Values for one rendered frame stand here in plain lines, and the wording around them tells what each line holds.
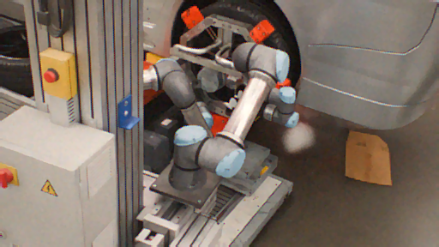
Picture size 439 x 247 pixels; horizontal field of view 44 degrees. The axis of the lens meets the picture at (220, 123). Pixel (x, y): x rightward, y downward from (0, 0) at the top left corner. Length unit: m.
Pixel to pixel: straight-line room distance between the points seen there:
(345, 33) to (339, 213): 1.22
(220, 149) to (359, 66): 0.97
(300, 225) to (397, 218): 0.61
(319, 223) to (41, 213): 1.94
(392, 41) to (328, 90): 0.41
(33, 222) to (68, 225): 0.14
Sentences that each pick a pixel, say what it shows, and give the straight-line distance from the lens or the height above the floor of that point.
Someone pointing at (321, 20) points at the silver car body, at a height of 1.23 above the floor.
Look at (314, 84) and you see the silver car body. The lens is 2.80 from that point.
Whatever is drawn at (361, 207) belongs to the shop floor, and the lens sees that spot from 3.49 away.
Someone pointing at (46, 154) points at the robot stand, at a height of 1.23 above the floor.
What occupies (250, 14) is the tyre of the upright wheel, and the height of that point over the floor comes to 1.16.
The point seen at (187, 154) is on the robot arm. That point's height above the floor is 0.98.
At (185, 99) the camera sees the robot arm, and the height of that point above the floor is 0.99.
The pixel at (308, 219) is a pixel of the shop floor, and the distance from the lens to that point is 3.31.
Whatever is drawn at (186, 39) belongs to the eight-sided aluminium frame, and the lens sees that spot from 2.95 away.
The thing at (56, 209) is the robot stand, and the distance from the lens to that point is 1.70.
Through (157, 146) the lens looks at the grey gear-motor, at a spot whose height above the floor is 0.40.
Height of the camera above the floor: 2.17
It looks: 33 degrees down
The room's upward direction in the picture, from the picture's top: 5 degrees clockwise
